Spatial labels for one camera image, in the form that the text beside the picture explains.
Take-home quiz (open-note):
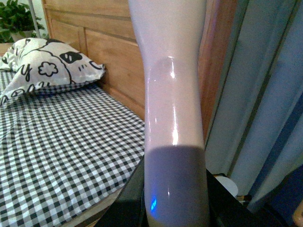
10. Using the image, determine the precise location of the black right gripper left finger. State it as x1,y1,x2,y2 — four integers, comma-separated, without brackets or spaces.
95,159,148,227

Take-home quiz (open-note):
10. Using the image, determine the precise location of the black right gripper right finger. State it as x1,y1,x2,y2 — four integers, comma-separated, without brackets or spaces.
206,171,287,227

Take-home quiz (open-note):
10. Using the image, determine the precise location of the white cylindrical air purifier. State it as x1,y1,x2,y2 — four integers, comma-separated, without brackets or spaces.
215,176,239,198

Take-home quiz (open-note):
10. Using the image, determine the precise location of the grey curtain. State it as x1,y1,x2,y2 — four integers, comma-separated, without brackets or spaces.
206,0,303,212

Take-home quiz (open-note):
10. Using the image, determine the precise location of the black white checkered bedsheet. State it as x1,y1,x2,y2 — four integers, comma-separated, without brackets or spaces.
0,84,144,227

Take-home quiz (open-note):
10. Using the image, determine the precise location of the cartoon print pillow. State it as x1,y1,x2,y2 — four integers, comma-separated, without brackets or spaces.
0,38,106,105

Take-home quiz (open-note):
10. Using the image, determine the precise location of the wooden bed headboard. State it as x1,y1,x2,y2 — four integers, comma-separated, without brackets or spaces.
42,0,238,133

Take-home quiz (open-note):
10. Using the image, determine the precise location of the green potted plant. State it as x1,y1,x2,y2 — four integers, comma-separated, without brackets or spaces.
0,0,45,44

